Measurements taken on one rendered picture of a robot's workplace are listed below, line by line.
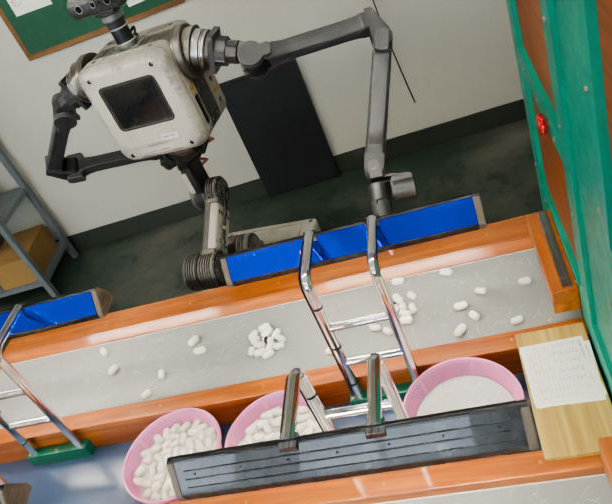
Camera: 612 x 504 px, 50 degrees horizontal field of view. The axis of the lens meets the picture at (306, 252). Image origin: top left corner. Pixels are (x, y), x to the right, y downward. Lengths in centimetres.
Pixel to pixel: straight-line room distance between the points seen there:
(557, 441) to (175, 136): 140
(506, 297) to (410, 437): 74
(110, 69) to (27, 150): 216
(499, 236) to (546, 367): 49
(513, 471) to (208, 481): 59
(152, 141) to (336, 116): 174
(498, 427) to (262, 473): 40
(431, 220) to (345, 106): 230
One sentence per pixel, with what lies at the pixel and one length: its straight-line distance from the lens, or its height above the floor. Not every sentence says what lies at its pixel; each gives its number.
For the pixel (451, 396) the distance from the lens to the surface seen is 159.
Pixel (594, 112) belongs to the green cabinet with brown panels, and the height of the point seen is 149.
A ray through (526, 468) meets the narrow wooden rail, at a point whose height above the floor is 77.
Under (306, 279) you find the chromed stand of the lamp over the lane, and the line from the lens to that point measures 141.
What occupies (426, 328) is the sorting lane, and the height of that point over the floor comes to 74.
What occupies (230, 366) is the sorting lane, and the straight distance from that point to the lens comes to 188.
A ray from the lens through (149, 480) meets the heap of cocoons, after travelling 176.
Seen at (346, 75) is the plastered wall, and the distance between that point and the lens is 365.
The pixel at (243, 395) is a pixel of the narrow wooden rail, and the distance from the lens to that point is 175.
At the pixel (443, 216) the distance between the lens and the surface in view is 148.
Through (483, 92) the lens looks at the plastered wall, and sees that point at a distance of 378.
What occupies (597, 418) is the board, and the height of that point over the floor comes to 78.
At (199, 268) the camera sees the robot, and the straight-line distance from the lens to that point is 223.
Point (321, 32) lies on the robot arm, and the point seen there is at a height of 131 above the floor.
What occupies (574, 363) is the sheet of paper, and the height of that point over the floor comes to 78.
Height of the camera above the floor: 197
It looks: 35 degrees down
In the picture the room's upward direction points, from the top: 25 degrees counter-clockwise
